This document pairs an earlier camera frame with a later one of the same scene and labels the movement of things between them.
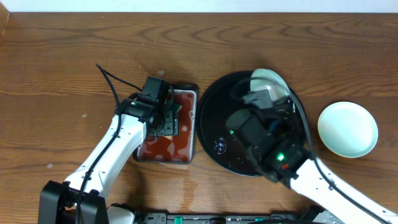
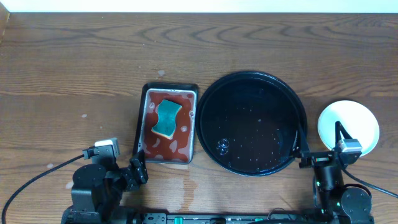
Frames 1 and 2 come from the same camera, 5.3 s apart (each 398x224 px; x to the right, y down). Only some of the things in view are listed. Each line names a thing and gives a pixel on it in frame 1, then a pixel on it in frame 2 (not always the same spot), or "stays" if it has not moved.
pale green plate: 262,79 to 356,120
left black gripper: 170,123 to 134,173
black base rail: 231,218 stays
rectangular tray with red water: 173,150 stays
